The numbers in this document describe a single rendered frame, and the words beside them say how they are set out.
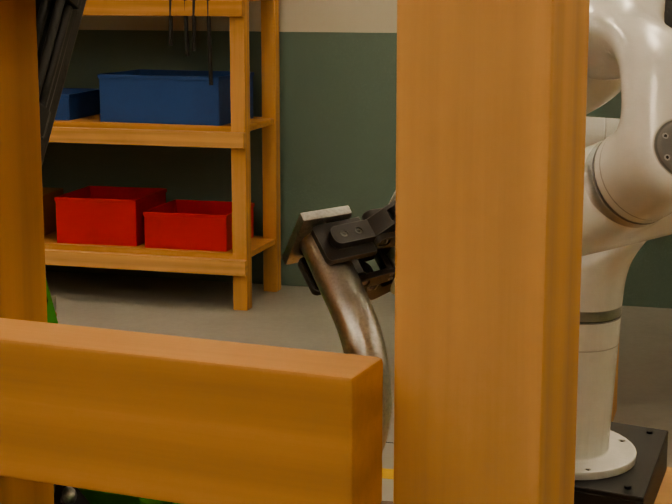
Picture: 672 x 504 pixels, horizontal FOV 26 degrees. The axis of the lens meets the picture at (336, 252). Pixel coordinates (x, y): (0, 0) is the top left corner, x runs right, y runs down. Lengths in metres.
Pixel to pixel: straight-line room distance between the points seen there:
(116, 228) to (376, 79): 1.42
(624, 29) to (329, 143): 5.94
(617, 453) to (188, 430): 1.06
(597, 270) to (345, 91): 5.34
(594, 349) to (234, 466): 0.97
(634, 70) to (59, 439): 0.52
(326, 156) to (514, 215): 6.29
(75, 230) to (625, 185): 5.99
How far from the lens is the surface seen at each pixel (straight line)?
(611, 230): 1.15
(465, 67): 0.81
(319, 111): 7.08
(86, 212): 6.97
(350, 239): 1.04
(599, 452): 1.83
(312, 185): 7.13
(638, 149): 1.10
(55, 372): 0.90
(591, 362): 1.78
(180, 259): 6.73
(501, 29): 0.80
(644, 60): 1.14
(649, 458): 1.88
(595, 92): 1.64
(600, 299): 1.76
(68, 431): 0.90
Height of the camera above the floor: 1.49
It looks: 11 degrees down
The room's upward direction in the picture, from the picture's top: straight up
